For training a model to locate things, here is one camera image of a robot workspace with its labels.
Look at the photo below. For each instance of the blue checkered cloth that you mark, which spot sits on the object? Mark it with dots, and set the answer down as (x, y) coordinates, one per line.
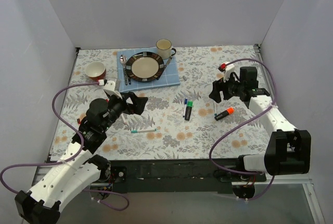
(170, 76)

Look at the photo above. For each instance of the aluminium frame rail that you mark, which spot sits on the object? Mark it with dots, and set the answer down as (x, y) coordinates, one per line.
(304, 180)

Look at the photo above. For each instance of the floral tablecloth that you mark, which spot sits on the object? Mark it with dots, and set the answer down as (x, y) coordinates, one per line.
(202, 136)

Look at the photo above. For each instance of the orange black highlighter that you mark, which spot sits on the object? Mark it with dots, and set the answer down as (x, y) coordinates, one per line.
(224, 114)

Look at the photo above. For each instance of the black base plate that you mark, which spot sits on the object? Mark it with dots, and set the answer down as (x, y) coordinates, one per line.
(168, 175)

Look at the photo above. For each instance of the cream enamel mug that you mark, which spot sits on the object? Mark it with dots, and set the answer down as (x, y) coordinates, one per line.
(165, 49)

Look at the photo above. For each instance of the green capped black highlighter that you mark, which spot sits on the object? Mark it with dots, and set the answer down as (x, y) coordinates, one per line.
(189, 107)

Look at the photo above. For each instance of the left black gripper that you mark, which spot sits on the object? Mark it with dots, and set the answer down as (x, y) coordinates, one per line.
(128, 103)

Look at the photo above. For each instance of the metal knife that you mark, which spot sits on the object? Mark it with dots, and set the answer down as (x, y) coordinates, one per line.
(169, 60)

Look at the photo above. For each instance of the dark rimmed plate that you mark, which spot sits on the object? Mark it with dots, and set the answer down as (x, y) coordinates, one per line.
(145, 67)

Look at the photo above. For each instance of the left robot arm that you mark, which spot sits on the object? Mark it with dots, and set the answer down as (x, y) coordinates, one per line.
(79, 166)

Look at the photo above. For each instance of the red bowl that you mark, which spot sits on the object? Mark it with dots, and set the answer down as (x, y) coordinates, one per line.
(95, 71)

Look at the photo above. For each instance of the teal capped white pen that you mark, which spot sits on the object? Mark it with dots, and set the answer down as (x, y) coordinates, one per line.
(144, 130)

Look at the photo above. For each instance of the metal spoon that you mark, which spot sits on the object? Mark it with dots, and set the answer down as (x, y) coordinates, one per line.
(123, 61)

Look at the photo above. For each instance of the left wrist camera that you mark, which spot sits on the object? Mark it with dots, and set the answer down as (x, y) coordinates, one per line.
(110, 87)

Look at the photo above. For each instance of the blue capped white pen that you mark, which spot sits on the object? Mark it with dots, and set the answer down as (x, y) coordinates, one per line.
(184, 107)

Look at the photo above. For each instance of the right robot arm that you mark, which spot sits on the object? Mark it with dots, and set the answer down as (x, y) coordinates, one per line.
(289, 149)

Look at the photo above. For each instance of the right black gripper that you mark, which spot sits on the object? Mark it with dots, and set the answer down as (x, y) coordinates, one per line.
(222, 90)

